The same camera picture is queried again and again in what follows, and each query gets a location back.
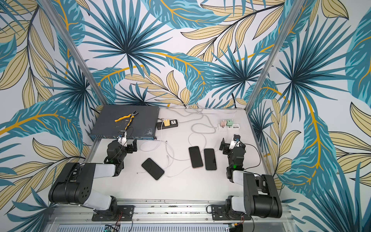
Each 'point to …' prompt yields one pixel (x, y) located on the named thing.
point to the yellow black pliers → (132, 116)
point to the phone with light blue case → (210, 159)
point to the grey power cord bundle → (206, 131)
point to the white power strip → (235, 127)
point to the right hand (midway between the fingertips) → (223, 138)
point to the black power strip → (173, 123)
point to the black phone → (153, 168)
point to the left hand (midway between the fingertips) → (128, 139)
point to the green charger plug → (229, 123)
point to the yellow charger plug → (166, 123)
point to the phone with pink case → (195, 157)
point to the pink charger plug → (223, 123)
